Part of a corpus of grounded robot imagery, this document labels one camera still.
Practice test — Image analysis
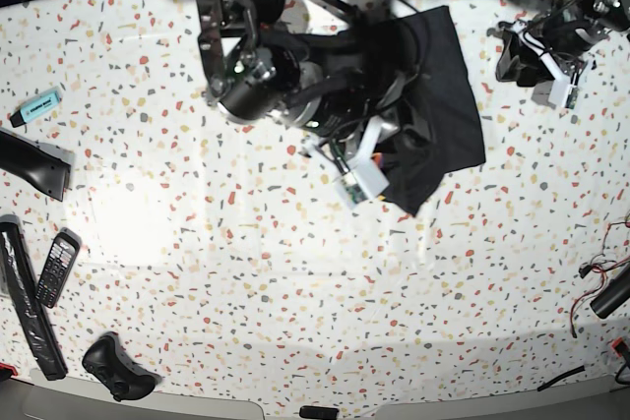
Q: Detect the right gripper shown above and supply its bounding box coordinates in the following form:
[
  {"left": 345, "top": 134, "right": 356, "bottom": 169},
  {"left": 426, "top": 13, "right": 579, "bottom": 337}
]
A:
[{"left": 302, "top": 91, "right": 404, "bottom": 209}]

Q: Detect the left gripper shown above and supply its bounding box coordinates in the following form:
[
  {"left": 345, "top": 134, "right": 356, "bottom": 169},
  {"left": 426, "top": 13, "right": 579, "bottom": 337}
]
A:
[{"left": 495, "top": 11, "right": 599, "bottom": 109}]

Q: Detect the black T-shirt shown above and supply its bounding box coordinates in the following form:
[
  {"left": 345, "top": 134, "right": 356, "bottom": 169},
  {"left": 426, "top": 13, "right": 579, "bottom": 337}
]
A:
[{"left": 335, "top": 6, "right": 485, "bottom": 215}]

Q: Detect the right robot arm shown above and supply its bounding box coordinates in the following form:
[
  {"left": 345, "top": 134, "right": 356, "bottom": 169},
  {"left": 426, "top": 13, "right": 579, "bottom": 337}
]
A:
[{"left": 196, "top": 0, "right": 413, "bottom": 206}]

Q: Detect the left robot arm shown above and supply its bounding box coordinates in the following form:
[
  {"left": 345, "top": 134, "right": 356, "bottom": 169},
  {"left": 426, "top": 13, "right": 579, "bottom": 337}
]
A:
[{"left": 495, "top": 0, "right": 629, "bottom": 108}]

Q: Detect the small black box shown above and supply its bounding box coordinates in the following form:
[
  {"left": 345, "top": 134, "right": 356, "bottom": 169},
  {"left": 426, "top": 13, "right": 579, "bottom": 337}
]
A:
[{"left": 299, "top": 405, "right": 340, "bottom": 420}]

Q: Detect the light blue highlighter marker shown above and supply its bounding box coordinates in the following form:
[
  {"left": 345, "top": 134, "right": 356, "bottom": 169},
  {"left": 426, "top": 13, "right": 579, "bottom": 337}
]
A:
[{"left": 10, "top": 88, "right": 62, "bottom": 128}]

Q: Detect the black TV remote control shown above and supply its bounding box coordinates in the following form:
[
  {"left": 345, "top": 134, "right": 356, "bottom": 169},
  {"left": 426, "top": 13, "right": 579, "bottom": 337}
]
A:
[{"left": 35, "top": 232, "right": 80, "bottom": 309}]

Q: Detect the small red clip right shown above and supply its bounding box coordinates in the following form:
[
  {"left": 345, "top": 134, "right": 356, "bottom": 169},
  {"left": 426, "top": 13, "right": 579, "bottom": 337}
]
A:
[{"left": 611, "top": 337, "right": 630, "bottom": 363}]

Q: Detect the small red clip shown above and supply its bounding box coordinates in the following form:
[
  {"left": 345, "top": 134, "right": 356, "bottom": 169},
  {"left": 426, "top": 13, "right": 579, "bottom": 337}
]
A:
[
  {"left": 0, "top": 363, "right": 18, "bottom": 383},
  {"left": 611, "top": 337, "right": 630, "bottom": 363}
]

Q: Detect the black game controller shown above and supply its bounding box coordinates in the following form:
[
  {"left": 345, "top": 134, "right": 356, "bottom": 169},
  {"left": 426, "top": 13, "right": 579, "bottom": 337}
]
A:
[{"left": 82, "top": 333, "right": 158, "bottom": 402}]

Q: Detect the long black plastic bar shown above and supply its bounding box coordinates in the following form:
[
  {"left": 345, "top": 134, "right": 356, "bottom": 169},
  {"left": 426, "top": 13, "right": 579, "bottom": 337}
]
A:
[{"left": 1, "top": 222, "right": 68, "bottom": 381}]

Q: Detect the small red clip left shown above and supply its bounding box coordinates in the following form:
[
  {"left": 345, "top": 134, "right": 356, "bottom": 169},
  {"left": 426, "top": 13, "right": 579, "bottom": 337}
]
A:
[{"left": 0, "top": 363, "right": 18, "bottom": 383}]

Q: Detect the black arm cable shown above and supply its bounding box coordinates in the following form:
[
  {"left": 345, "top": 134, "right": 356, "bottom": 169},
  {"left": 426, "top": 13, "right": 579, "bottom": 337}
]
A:
[{"left": 275, "top": 0, "right": 424, "bottom": 106}]

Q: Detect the black cylinder with wires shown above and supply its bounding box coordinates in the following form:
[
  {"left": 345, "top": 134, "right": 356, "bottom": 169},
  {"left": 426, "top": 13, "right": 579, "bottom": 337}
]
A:
[{"left": 591, "top": 268, "right": 630, "bottom": 319}]

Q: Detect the black curved plastic handle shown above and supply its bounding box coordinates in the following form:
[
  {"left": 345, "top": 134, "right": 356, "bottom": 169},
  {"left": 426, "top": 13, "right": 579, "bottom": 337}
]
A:
[{"left": 1, "top": 131, "right": 71, "bottom": 202}]

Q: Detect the black cable tie strip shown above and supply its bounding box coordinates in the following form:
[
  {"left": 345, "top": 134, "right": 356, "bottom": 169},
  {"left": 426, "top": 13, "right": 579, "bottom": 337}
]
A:
[{"left": 536, "top": 365, "right": 586, "bottom": 392}]

